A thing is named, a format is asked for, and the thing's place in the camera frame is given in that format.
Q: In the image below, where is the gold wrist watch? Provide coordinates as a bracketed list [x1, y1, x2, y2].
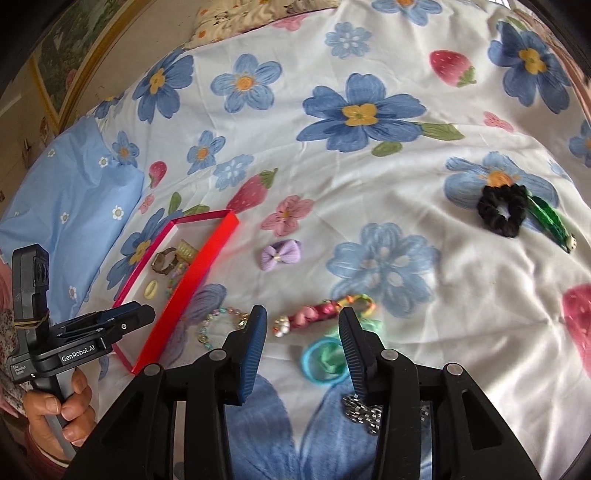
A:
[150, 247, 179, 275]

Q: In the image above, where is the colourful bead bracelet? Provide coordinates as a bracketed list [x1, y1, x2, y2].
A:
[163, 262, 191, 298]

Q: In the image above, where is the crystal bead bracelet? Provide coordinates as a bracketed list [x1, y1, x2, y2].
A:
[197, 305, 252, 350]

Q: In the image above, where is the green bow hair tie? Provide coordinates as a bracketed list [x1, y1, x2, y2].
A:
[317, 317, 385, 377]

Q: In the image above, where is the blue hair tie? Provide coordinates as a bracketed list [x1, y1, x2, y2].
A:
[300, 337, 352, 383]

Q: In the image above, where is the pink braided keychain charm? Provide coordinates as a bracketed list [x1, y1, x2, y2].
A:
[271, 294, 377, 338]

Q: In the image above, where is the yellow claw hair clip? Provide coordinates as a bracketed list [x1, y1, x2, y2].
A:
[175, 240, 198, 264]

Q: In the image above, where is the red jewelry box tray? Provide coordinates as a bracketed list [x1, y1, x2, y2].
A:
[114, 210, 239, 374]

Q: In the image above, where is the left hand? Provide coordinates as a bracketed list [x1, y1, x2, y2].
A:
[23, 368, 96, 461]

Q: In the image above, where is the floral patterned sleeve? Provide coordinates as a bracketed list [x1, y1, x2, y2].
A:
[0, 262, 33, 416]

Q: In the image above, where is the light blue pillow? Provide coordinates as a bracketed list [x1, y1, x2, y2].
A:
[1, 116, 143, 323]

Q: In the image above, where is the purple bow hair clip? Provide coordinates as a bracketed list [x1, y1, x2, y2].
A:
[259, 239, 301, 272]

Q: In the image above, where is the black scrunchie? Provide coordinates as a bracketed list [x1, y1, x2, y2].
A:
[477, 184, 528, 238]

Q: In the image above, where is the green hair clip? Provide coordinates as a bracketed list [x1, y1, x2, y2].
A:
[528, 195, 577, 254]

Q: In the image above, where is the floral white bed sheet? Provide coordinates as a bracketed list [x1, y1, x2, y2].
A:
[87, 1, 590, 479]

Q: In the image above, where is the framed wall picture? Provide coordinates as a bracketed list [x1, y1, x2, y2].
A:
[29, 0, 150, 133]

